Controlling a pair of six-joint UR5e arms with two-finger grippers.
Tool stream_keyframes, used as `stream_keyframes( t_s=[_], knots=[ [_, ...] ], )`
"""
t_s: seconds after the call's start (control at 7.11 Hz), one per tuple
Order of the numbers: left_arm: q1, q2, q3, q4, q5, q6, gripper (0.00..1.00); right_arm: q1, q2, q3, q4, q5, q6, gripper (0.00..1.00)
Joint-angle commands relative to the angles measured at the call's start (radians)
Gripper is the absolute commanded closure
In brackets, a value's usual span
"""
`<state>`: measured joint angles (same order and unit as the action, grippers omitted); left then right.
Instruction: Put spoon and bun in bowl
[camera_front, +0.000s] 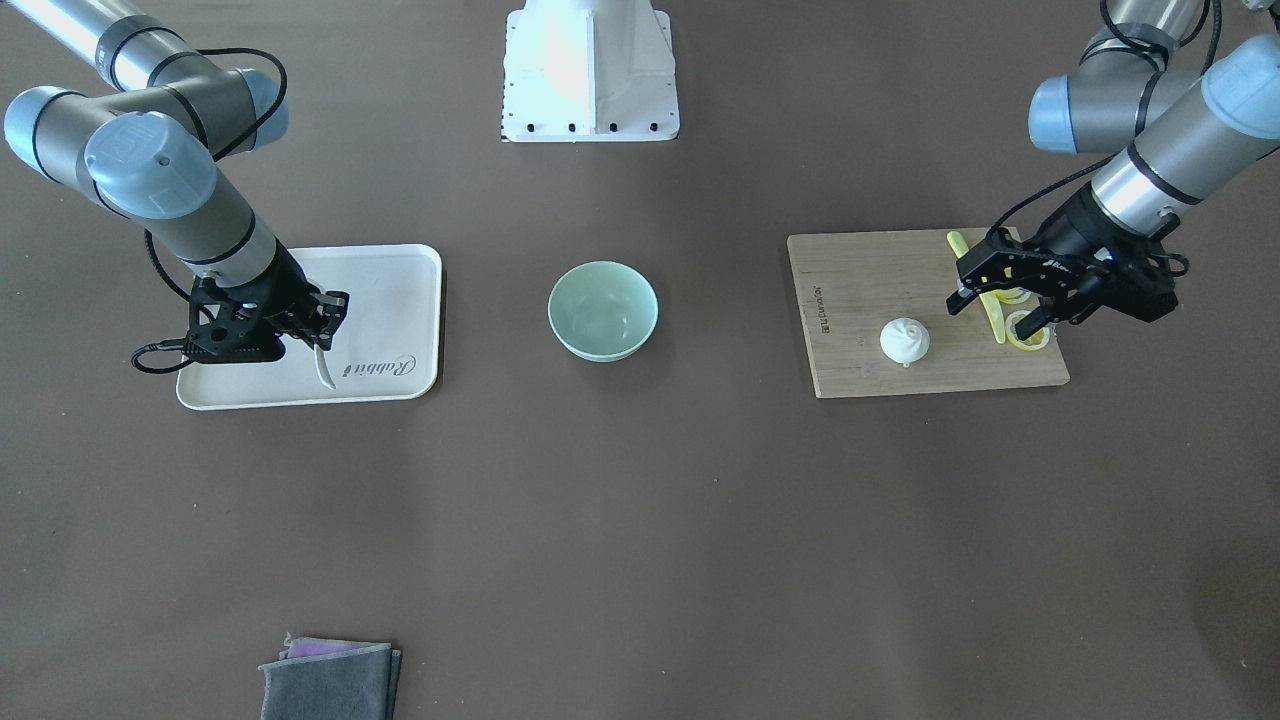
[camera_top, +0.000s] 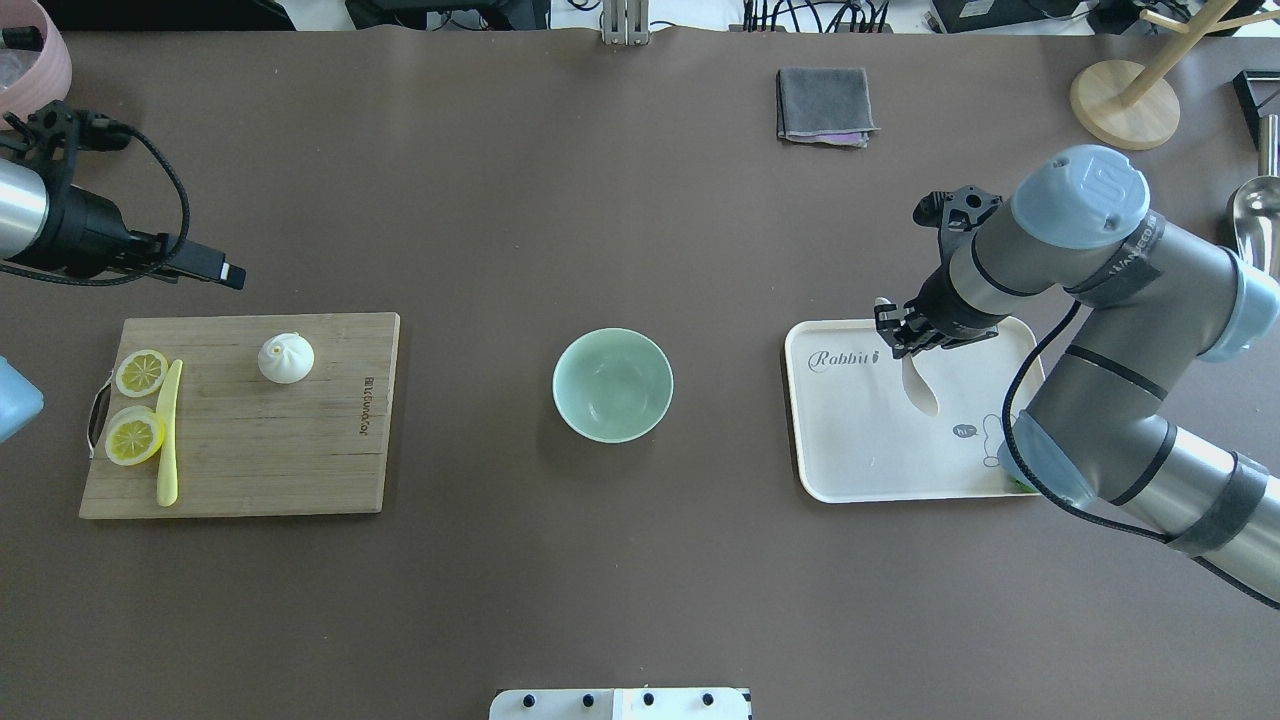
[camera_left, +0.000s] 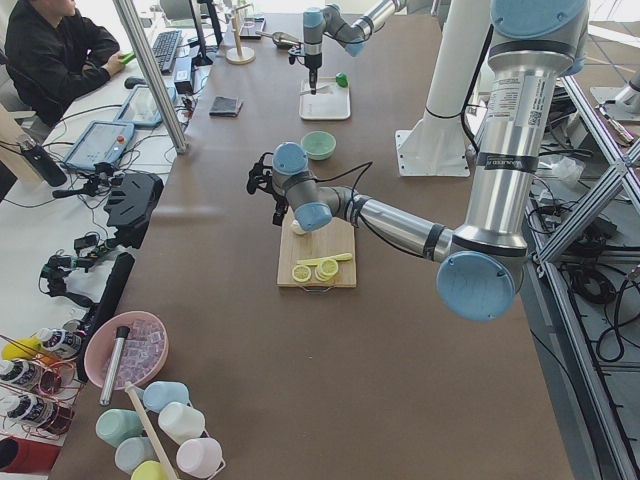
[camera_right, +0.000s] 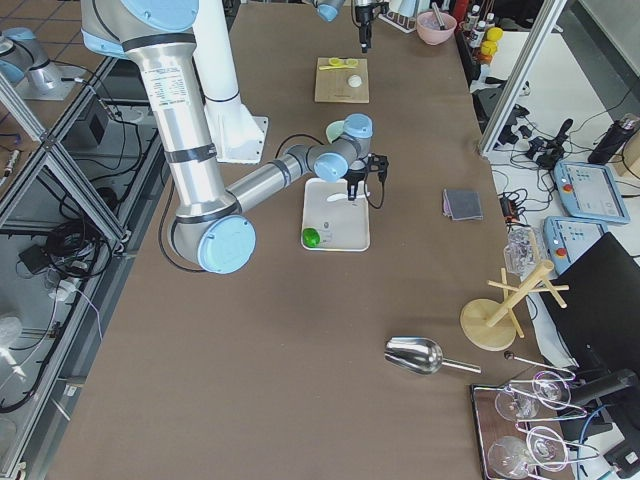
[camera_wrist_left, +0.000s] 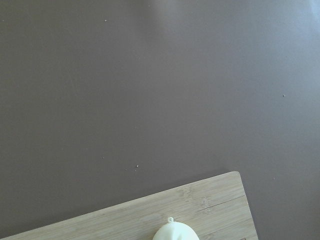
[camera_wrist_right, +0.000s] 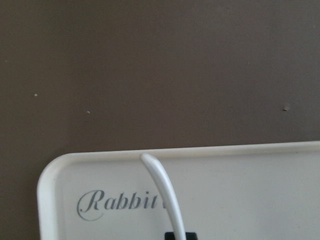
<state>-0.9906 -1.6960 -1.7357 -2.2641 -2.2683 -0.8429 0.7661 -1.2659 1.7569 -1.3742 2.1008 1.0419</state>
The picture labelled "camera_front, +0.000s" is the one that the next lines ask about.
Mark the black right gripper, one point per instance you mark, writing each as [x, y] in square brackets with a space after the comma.
[284, 287]

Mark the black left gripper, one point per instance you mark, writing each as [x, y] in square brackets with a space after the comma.
[1070, 236]

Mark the white ceramic spoon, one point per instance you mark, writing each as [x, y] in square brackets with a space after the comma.
[321, 368]

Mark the white steamed bun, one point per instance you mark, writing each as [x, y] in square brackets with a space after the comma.
[904, 341]

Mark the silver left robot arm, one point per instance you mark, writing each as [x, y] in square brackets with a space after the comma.
[1167, 141]

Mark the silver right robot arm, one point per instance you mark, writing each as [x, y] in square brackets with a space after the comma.
[150, 151]

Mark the light green bowl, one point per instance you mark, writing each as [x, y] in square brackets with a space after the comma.
[603, 311]

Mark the lemon slice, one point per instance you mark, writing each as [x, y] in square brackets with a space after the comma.
[1013, 296]
[1034, 342]

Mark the yellow plastic knife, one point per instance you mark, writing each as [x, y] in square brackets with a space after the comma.
[991, 306]

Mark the white plastic tray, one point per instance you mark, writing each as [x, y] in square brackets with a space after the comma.
[387, 348]

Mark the wooden cutting board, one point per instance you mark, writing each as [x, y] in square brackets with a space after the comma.
[849, 285]

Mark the grey folded cloth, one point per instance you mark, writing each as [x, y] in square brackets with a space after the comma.
[319, 678]

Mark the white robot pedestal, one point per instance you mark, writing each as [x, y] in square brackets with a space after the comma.
[589, 71]

